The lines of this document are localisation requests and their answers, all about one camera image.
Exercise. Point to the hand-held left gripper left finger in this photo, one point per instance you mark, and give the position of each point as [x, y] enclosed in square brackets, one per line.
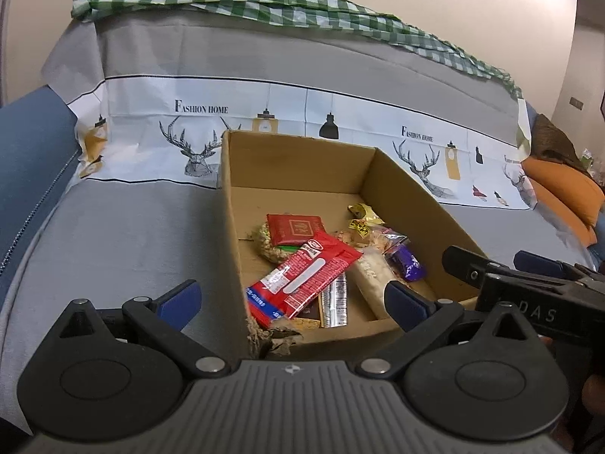
[182, 300]

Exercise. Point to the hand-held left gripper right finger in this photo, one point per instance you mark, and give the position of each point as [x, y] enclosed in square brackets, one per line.
[406, 302]

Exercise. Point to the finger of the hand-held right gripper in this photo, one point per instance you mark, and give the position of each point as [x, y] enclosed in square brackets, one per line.
[465, 265]
[543, 262]

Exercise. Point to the purple snack packet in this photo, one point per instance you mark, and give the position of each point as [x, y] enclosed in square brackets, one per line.
[406, 262]

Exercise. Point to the white nougat bar packet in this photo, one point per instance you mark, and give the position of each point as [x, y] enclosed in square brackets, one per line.
[373, 279]

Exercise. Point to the small red yellow snack packet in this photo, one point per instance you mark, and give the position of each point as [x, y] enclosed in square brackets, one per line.
[359, 239]

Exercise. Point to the yellow cow print snack packet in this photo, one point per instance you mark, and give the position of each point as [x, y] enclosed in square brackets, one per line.
[364, 215]

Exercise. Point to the black chocolate bar packet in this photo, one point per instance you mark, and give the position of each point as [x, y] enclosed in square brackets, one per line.
[307, 317]

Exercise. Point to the long red snack packet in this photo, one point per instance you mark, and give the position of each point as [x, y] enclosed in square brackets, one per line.
[307, 274]

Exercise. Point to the round granola cake packet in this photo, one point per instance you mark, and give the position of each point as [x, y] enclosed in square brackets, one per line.
[272, 246]

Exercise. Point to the dark red square packet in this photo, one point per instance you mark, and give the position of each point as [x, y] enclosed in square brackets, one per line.
[295, 229]

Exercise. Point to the cardboard box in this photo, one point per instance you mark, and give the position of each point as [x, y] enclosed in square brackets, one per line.
[302, 175]

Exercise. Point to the orange cushion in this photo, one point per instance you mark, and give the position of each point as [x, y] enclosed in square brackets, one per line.
[567, 184]
[562, 217]

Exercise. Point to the brown blanket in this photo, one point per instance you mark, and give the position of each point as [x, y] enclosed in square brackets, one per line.
[557, 137]

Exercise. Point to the blue zippered sofa cushion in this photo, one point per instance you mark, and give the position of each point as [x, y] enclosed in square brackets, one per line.
[28, 151]

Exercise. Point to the grey deer print sofa cover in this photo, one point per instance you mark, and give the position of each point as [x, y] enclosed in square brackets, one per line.
[189, 52]

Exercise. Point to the wall light switch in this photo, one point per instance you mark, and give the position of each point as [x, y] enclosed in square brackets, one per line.
[576, 103]

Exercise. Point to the framed wall picture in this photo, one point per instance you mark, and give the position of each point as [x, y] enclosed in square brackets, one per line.
[602, 104]

